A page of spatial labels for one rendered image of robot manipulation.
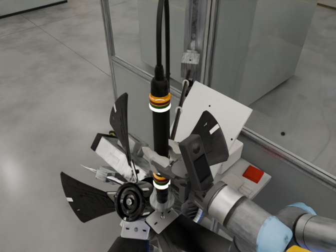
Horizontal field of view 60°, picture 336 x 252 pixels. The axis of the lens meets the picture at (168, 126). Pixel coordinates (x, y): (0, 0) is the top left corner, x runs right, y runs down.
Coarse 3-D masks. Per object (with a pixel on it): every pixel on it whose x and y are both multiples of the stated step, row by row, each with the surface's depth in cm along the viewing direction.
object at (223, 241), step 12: (180, 216) 89; (168, 228) 86; (180, 228) 86; (192, 228) 86; (204, 228) 86; (168, 240) 83; (180, 240) 83; (192, 240) 83; (204, 240) 83; (216, 240) 83; (228, 240) 83
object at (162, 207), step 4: (152, 192) 84; (168, 192) 83; (152, 196) 82; (168, 196) 82; (172, 196) 82; (152, 200) 82; (156, 200) 82; (168, 200) 82; (172, 200) 82; (152, 204) 81; (156, 204) 81; (160, 204) 81; (164, 204) 81; (168, 204) 81; (172, 204) 81; (156, 208) 80; (160, 208) 80; (164, 208) 80; (168, 208) 80
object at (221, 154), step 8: (208, 112) 88; (200, 120) 90; (208, 120) 86; (216, 120) 83; (200, 128) 88; (208, 128) 84; (200, 136) 85; (208, 136) 82; (216, 136) 79; (208, 144) 80; (216, 144) 78; (224, 144) 76; (208, 152) 78; (216, 152) 76; (224, 152) 74; (176, 160) 88; (208, 160) 77; (216, 160) 75; (224, 160) 74
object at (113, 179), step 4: (80, 164) 122; (88, 168) 119; (92, 168) 118; (108, 176) 112; (112, 176) 112; (108, 180) 112; (112, 180) 110; (116, 180) 110; (120, 180) 109; (120, 184) 108
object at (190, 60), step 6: (186, 54) 123; (192, 54) 123; (198, 54) 123; (186, 60) 119; (192, 60) 119; (198, 60) 119; (186, 66) 118; (192, 66) 118; (198, 66) 123; (180, 72) 121; (186, 72) 120; (192, 72) 120
